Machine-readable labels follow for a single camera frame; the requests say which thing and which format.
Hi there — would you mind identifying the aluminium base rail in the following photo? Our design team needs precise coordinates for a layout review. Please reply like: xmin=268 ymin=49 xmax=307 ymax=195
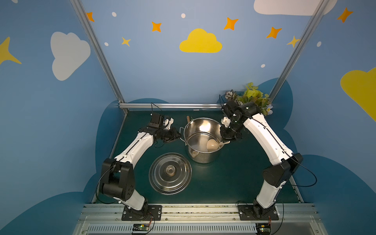
xmin=73 ymin=202 xmax=328 ymax=235

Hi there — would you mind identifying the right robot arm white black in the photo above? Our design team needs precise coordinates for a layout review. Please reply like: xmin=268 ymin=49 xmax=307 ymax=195
xmin=220 ymin=100 xmax=303 ymax=218

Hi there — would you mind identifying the potted plant with striped leaves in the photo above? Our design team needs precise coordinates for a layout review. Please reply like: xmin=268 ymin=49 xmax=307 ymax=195
xmin=225 ymin=82 xmax=273 ymax=116

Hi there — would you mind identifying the beige plastic ladle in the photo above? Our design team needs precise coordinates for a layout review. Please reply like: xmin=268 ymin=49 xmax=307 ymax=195
xmin=206 ymin=139 xmax=230 ymax=152

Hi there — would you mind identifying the circuit board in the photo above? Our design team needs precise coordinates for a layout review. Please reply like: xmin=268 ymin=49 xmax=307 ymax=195
xmin=256 ymin=224 xmax=271 ymax=235
xmin=132 ymin=224 xmax=150 ymax=233

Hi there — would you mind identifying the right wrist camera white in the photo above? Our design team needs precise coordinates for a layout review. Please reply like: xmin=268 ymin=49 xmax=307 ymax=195
xmin=221 ymin=117 xmax=231 ymax=128

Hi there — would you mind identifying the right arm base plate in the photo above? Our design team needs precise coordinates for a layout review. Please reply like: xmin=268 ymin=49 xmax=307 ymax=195
xmin=237 ymin=204 xmax=279 ymax=221

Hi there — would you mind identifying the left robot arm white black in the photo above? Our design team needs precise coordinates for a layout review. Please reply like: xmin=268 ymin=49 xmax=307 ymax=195
xmin=98 ymin=127 xmax=181 ymax=216

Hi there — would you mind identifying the aluminium frame post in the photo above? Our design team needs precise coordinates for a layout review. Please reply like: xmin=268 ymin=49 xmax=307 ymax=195
xmin=269 ymin=0 xmax=330 ymax=103
xmin=70 ymin=0 xmax=128 ymax=115

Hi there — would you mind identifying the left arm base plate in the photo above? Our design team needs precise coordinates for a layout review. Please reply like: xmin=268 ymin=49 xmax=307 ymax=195
xmin=121 ymin=205 xmax=163 ymax=221

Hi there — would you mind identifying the left aluminium frame post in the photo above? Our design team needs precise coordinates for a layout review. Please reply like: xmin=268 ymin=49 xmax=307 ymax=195
xmin=70 ymin=0 xmax=128 ymax=115

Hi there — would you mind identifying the stainless steel pot lid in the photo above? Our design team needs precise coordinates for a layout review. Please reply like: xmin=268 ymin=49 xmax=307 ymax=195
xmin=149 ymin=153 xmax=192 ymax=195

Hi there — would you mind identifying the right aluminium frame post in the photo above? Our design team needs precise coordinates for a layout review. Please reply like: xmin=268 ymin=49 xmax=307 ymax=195
xmin=269 ymin=0 xmax=330 ymax=103

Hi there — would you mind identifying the back horizontal aluminium bar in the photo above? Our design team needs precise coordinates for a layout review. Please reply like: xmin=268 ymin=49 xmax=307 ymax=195
xmin=119 ymin=103 xmax=221 ymax=110

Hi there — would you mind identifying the right circuit board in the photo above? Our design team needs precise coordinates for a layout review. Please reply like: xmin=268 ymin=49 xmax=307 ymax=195
xmin=256 ymin=224 xmax=271 ymax=235

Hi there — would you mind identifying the left circuit board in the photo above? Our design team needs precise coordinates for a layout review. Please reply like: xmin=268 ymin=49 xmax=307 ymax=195
xmin=132 ymin=224 xmax=150 ymax=233

